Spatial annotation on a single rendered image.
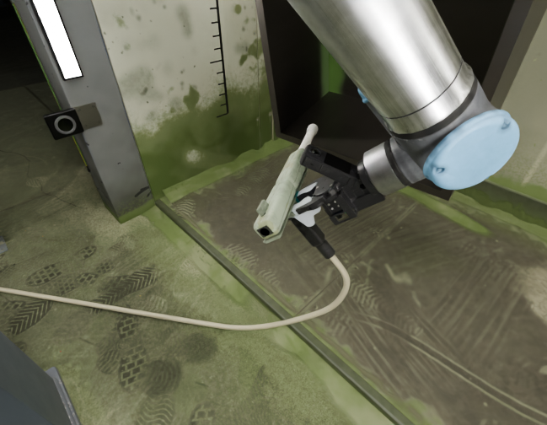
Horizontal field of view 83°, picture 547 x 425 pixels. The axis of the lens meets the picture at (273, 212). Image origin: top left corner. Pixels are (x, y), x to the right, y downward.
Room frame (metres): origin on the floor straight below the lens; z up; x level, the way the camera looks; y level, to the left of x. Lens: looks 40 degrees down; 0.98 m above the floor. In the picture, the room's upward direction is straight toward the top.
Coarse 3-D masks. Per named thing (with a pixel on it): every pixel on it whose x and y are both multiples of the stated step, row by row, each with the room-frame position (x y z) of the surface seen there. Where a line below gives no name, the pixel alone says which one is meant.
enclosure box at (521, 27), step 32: (256, 0) 0.97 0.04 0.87; (448, 0) 1.01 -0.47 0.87; (480, 0) 0.96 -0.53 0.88; (512, 0) 0.91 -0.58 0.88; (544, 0) 0.75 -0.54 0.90; (288, 32) 1.09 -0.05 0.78; (480, 32) 0.95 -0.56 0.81; (512, 32) 0.60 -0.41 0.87; (288, 64) 1.09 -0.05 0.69; (320, 64) 1.24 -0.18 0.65; (480, 64) 0.95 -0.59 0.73; (512, 64) 0.70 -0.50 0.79; (288, 96) 1.09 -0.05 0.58; (320, 96) 1.26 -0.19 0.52; (352, 96) 1.23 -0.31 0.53; (288, 128) 1.08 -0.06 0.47; (320, 128) 1.05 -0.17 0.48; (352, 128) 1.03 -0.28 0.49; (384, 128) 1.01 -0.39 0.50; (352, 160) 0.84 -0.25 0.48; (448, 192) 0.66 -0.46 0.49
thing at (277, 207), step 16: (304, 144) 0.76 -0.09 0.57; (288, 160) 0.68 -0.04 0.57; (288, 176) 0.58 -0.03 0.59; (304, 176) 0.63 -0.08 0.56; (272, 192) 0.54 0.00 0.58; (288, 192) 0.53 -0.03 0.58; (272, 208) 0.46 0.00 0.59; (288, 208) 0.49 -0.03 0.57; (256, 224) 0.44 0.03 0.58; (272, 224) 0.43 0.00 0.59; (272, 240) 0.42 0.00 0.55; (320, 240) 0.50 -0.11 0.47
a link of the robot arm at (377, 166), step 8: (368, 152) 0.50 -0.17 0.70; (376, 152) 0.48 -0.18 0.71; (384, 152) 0.47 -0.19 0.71; (368, 160) 0.48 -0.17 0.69; (376, 160) 0.47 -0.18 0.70; (384, 160) 0.46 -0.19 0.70; (368, 168) 0.47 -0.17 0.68; (376, 168) 0.46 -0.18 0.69; (384, 168) 0.45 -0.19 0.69; (368, 176) 0.46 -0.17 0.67; (376, 176) 0.45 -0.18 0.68; (384, 176) 0.45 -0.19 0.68; (392, 176) 0.44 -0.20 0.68; (376, 184) 0.45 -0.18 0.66; (384, 184) 0.44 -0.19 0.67; (392, 184) 0.44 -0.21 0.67; (400, 184) 0.44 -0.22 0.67; (384, 192) 0.45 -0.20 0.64; (392, 192) 0.45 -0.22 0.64
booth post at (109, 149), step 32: (64, 0) 1.14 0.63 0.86; (32, 32) 1.13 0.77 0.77; (96, 32) 1.18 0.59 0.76; (96, 64) 1.16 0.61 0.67; (64, 96) 1.08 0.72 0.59; (96, 96) 1.13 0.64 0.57; (96, 128) 1.10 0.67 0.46; (128, 128) 1.18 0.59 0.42; (96, 160) 1.07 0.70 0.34; (128, 160) 1.15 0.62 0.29; (128, 192) 1.12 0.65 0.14
